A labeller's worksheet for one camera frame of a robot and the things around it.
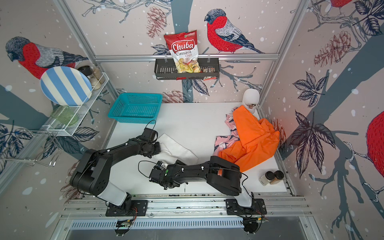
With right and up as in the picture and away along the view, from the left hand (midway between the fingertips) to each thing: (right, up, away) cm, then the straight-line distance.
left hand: (161, 147), depth 94 cm
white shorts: (+7, -2, -1) cm, 7 cm away
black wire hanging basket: (+3, +52, +1) cm, 52 cm away
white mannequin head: (+66, +33, +21) cm, 77 cm away
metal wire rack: (-46, +2, -26) cm, 53 cm away
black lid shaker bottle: (+58, -12, -19) cm, 62 cm away
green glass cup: (-41, +21, -25) cm, 52 cm away
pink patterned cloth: (+40, +3, +4) cm, 40 cm away
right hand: (+12, -11, -9) cm, 19 cm away
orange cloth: (+61, +5, -3) cm, 62 cm away
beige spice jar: (-35, +42, -9) cm, 56 cm away
